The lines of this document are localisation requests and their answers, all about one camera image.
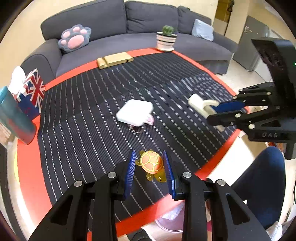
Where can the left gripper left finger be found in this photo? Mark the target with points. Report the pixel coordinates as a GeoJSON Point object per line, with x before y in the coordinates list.
{"type": "Point", "coordinates": [68, 217]}

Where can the dark grey sofa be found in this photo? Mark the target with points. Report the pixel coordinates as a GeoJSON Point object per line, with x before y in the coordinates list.
{"type": "Point", "coordinates": [121, 26]}

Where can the grey pink paw cushion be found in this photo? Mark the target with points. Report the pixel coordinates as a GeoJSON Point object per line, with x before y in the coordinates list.
{"type": "Point", "coordinates": [74, 38]}

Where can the orange turtle keychain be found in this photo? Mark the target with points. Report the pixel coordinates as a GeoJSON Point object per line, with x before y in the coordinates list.
{"type": "Point", "coordinates": [152, 163]}

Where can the person right leg blue trousers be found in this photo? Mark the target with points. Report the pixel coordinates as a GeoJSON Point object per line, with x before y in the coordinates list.
{"type": "Point", "coordinates": [262, 185]}

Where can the pink translucent trash bin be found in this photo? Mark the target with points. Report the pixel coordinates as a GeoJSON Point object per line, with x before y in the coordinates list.
{"type": "Point", "coordinates": [173, 220]}

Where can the union jack tissue box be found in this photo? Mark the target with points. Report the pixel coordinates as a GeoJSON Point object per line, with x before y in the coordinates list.
{"type": "Point", "coordinates": [28, 91]}

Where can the black striped table mat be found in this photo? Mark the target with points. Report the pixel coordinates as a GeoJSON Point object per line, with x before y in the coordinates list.
{"type": "Point", "coordinates": [127, 104]}

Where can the teal thermos tumbler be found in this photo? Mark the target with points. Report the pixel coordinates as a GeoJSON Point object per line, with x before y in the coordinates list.
{"type": "Point", "coordinates": [14, 119]}

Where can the grey metal cabinet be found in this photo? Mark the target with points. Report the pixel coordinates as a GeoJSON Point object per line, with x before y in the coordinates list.
{"type": "Point", "coordinates": [246, 54]}

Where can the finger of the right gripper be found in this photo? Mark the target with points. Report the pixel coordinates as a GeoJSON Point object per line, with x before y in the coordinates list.
{"type": "Point", "coordinates": [229, 119]}
{"type": "Point", "coordinates": [231, 107]}

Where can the white square box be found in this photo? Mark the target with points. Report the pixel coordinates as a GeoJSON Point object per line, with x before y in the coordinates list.
{"type": "Point", "coordinates": [136, 113]}

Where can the light blue cushion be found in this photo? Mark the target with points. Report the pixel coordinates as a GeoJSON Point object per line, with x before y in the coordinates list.
{"type": "Point", "coordinates": [202, 30]}

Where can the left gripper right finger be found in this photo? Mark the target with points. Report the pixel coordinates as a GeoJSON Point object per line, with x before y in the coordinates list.
{"type": "Point", "coordinates": [231, 218]}

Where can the potted cactus striped pot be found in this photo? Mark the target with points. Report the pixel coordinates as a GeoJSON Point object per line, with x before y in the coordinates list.
{"type": "Point", "coordinates": [166, 39]}

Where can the orange red coffee table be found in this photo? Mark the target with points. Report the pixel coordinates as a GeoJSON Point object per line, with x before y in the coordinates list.
{"type": "Point", "coordinates": [32, 173]}

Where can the white adhesive wall hook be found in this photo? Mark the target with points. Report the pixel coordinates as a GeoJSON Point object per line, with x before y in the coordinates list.
{"type": "Point", "coordinates": [203, 107]}

